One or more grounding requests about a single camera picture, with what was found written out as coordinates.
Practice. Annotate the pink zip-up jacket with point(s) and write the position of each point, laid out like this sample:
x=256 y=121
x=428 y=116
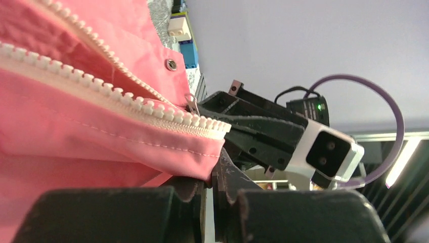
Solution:
x=90 y=97

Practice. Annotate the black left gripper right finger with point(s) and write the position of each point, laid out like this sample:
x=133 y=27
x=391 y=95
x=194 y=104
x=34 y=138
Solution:
x=244 y=212

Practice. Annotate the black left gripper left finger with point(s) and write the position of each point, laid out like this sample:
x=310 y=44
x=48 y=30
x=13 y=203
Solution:
x=169 y=213

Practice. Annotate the cartoon sticker toy block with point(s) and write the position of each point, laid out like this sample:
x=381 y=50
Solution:
x=179 y=28

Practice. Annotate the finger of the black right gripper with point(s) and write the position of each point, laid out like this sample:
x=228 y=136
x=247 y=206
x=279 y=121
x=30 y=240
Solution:
x=272 y=149
x=240 y=107

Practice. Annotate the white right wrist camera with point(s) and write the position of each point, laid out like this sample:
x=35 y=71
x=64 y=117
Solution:
x=327 y=151

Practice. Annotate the floral patterned table mat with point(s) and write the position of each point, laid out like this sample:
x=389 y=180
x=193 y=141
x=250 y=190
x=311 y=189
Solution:
x=160 y=12

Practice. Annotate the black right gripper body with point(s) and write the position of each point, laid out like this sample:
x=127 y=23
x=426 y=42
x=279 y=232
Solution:
x=314 y=108

